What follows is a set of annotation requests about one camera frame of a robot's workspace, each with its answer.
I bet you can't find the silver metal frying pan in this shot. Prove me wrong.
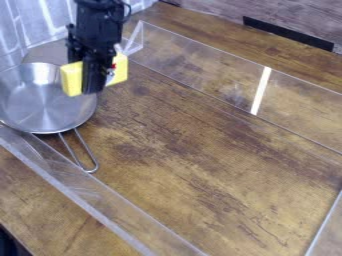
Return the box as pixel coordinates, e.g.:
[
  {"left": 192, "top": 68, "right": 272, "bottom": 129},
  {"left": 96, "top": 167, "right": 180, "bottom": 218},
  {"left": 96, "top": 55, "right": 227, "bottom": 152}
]
[{"left": 0, "top": 62, "right": 99, "bottom": 173}]

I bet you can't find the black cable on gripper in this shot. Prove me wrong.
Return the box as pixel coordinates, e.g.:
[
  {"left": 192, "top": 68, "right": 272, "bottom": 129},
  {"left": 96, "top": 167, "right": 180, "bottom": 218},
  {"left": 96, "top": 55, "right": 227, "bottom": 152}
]
[{"left": 112, "top": 0, "right": 133, "bottom": 24}]

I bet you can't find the black strip on table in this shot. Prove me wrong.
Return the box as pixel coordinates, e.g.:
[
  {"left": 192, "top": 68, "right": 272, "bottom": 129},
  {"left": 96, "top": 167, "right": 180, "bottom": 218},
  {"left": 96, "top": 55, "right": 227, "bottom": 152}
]
[{"left": 243, "top": 16, "right": 334, "bottom": 52}]

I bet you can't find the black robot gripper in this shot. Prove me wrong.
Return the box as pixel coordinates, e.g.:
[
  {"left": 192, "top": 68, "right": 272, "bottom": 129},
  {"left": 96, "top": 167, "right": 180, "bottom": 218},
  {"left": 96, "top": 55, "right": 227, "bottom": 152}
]
[{"left": 65, "top": 0, "right": 125, "bottom": 94}]

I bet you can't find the clear acrylic barrier wall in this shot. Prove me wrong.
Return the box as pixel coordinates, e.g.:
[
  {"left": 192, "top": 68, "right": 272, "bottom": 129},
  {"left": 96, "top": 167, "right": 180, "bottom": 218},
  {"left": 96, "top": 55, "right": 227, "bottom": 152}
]
[{"left": 0, "top": 22, "right": 342, "bottom": 256}]

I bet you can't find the white sheer curtain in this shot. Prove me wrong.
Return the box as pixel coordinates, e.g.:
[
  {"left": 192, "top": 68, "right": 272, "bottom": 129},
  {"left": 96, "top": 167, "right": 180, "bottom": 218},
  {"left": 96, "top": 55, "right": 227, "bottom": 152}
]
[{"left": 0, "top": 0, "right": 157, "bottom": 71}]

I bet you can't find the yellow butter block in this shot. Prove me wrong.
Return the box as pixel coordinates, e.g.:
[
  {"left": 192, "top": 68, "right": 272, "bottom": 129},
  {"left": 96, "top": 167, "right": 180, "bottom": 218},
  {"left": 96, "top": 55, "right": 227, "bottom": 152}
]
[{"left": 60, "top": 53, "right": 128, "bottom": 97}]

